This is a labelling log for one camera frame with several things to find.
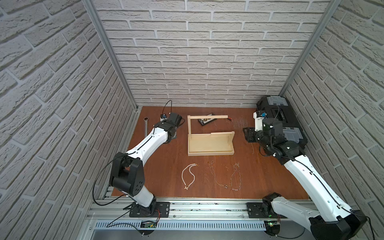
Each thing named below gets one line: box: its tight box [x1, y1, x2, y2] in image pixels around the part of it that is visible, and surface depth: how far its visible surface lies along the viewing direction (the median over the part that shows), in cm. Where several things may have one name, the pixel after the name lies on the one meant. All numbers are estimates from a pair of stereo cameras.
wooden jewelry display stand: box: [187, 115, 235, 157], surface depth 99 cm
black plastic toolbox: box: [256, 95, 308, 149], surface depth 95 cm
